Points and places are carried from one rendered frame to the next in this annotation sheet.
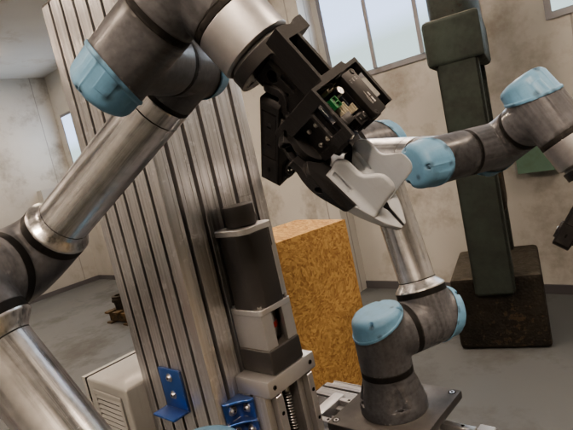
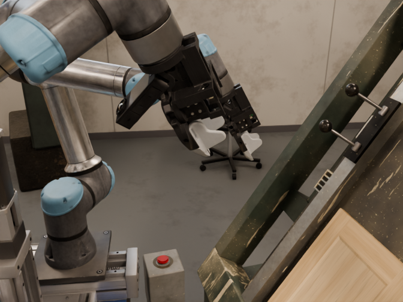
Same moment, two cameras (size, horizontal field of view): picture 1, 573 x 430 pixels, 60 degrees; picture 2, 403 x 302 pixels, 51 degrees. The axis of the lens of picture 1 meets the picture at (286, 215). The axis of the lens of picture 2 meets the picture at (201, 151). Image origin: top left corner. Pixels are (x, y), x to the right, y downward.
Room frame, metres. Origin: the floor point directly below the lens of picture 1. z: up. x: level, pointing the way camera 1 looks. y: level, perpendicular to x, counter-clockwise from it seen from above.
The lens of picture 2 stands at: (0.07, 0.39, 1.85)
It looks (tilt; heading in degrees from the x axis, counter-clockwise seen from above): 24 degrees down; 311
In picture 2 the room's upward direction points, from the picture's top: straight up
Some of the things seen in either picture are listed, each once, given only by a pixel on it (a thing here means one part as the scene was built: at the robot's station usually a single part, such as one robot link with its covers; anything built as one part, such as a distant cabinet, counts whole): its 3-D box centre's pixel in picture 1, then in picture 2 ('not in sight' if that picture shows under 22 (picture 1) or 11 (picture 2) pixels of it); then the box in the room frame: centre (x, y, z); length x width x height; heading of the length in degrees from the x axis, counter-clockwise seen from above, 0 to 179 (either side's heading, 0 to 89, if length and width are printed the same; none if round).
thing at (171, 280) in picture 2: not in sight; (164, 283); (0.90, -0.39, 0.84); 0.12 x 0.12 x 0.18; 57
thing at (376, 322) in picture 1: (383, 335); (65, 205); (1.05, -0.15, 1.20); 0.13 x 0.12 x 0.14; 111
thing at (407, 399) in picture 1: (390, 386); (69, 239); (1.05, -0.14, 1.09); 0.15 x 0.15 x 0.10
